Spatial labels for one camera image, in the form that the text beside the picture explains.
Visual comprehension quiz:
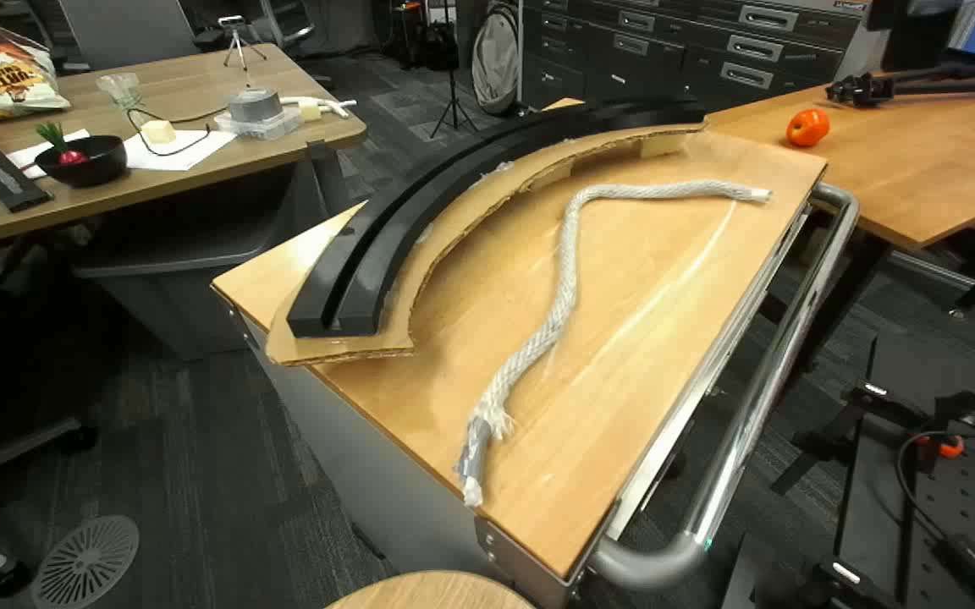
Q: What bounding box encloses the silver metal cart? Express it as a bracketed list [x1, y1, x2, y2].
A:
[209, 123, 862, 609]

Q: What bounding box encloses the dark drawer cabinet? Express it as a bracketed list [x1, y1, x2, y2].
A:
[519, 0, 890, 117]

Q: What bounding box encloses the open chip bag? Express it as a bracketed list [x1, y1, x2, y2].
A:
[0, 23, 73, 127]

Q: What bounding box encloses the wooden office desk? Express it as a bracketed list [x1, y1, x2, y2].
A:
[701, 60, 975, 326]

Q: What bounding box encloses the crumpled clear plastic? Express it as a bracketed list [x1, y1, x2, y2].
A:
[95, 72, 147, 112]

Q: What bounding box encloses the black bowl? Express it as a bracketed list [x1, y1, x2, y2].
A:
[35, 132, 131, 190]

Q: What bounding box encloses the small tabletop tripod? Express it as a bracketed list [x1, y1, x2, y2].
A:
[213, 11, 272, 74]

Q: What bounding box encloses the light wooden board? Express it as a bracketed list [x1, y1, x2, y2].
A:
[0, 41, 368, 367]

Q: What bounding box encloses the black curved rail object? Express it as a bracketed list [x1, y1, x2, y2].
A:
[283, 103, 708, 338]

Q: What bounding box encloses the orange clamp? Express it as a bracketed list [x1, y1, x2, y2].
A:
[915, 430, 973, 467]

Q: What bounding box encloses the black office chair base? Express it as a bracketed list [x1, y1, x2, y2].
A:
[0, 369, 101, 602]

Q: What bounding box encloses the small cream round object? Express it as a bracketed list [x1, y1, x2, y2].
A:
[140, 117, 179, 149]

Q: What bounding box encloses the round wooden stool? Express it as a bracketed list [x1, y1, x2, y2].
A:
[326, 569, 538, 609]

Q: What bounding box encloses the perforated metal breadboard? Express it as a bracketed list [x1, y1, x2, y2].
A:
[721, 449, 975, 609]

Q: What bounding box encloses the white braided rope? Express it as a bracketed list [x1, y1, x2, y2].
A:
[452, 179, 775, 513]

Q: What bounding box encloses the black floor tripod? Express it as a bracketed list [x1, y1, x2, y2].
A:
[430, 0, 484, 141]

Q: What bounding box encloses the round white fan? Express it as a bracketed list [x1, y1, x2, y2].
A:
[467, 3, 523, 117]

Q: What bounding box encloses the small orange fruit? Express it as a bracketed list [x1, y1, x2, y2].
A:
[783, 105, 836, 152]

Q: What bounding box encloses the black tripod lying flat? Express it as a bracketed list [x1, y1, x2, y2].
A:
[824, 58, 975, 112]

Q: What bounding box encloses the grey office chair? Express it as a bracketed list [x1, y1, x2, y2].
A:
[52, 0, 198, 72]

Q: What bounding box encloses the white paper sheet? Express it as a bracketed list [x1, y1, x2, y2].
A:
[117, 127, 244, 178]

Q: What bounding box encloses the round perforated floor disc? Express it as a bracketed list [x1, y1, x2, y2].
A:
[31, 516, 143, 609]

